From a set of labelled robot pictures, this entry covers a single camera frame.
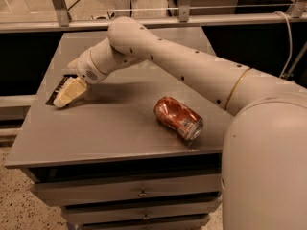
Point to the white gripper body with grille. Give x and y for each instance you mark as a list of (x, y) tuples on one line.
[(85, 66)]

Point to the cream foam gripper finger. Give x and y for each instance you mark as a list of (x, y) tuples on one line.
[(70, 91)]

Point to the black rxbar chocolate wrapper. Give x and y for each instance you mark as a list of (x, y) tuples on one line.
[(64, 80)]

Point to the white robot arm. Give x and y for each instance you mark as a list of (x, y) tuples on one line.
[(264, 161)]

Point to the crushed red coke can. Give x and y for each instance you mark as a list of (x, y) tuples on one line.
[(183, 120)]

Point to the grey drawer cabinet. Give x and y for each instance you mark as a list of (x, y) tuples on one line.
[(111, 131)]

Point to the middle grey drawer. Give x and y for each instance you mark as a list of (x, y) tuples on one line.
[(149, 209)]

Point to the grey drawer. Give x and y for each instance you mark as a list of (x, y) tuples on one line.
[(192, 222), (149, 209), (107, 190)]

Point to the top grey drawer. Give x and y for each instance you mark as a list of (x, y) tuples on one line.
[(107, 190)]

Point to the bottom grey drawer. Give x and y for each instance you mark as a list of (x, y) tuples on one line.
[(192, 222)]

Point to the metal railing frame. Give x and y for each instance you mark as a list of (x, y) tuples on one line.
[(84, 15)]

